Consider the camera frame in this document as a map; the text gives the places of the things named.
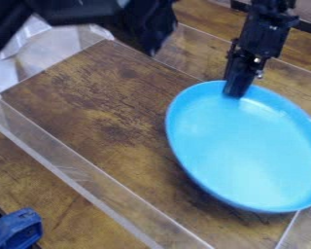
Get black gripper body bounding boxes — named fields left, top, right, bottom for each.
left=229, top=11, right=300, bottom=70

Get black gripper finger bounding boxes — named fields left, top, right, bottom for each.
left=224, top=59, right=261, bottom=97
left=224, top=54, right=234, bottom=81

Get blue round plastic tray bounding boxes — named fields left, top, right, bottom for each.
left=166, top=81, right=311, bottom=213

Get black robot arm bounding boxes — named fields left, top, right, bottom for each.
left=0, top=0, right=300, bottom=98

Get clear acrylic enclosure wall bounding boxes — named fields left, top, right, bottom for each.
left=0, top=25, right=311, bottom=249

